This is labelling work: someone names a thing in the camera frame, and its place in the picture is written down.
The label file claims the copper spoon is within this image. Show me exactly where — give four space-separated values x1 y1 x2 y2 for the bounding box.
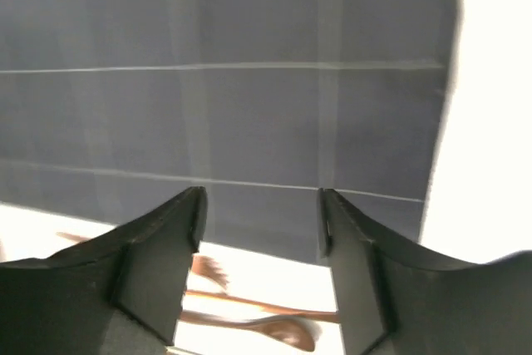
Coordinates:
180 310 320 353

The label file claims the copper knife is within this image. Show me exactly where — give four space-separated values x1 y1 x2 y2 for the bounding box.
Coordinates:
185 289 340 324

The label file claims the copper fork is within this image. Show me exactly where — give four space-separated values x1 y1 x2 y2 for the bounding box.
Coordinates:
57 232 229 292

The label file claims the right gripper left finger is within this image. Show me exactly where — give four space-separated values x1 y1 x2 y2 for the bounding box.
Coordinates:
1 186 208 354

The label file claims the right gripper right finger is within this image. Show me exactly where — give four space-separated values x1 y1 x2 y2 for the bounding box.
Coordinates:
318 189 531 354

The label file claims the dark grey checked cloth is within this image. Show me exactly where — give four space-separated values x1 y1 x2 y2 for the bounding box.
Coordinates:
1 0 458 263

